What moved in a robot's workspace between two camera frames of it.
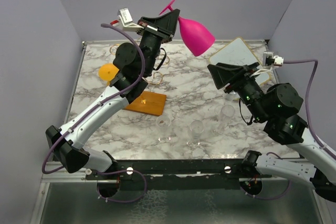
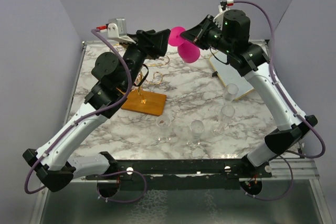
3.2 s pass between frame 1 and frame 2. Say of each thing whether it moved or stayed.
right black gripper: moved
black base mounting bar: stayed
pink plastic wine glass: moved
